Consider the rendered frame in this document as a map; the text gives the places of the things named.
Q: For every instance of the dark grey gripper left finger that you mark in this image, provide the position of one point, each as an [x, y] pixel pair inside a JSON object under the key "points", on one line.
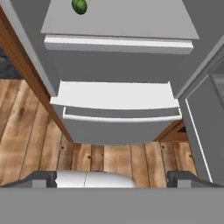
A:
{"points": [[43, 178]]}

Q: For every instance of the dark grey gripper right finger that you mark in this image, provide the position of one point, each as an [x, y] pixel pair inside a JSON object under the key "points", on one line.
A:
{"points": [[178, 178]]}

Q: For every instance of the grey fridge door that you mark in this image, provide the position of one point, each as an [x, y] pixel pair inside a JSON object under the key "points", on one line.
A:
{"points": [[204, 116]]}

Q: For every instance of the grey fridge freezer drawer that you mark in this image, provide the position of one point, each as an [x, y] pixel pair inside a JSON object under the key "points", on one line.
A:
{"points": [[116, 94]]}

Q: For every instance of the grey fridge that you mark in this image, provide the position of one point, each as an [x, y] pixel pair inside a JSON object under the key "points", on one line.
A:
{"points": [[116, 65]]}

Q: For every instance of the grey fridge shelf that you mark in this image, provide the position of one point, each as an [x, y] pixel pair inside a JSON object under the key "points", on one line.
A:
{"points": [[122, 26]]}

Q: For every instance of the green avocado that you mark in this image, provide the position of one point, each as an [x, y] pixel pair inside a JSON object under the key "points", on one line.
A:
{"points": [[79, 5]]}

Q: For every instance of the brown wooden cabinet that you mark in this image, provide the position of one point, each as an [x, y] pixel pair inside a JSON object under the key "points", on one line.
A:
{"points": [[173, 134]]}

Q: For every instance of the white rounded object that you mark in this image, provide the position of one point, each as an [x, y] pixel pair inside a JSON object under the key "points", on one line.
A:
{"points": [[96, 179]]}

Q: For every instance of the brown wooden cabinet panel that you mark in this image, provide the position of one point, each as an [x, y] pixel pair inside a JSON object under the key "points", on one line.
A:
{"points": [[26, 68]]}

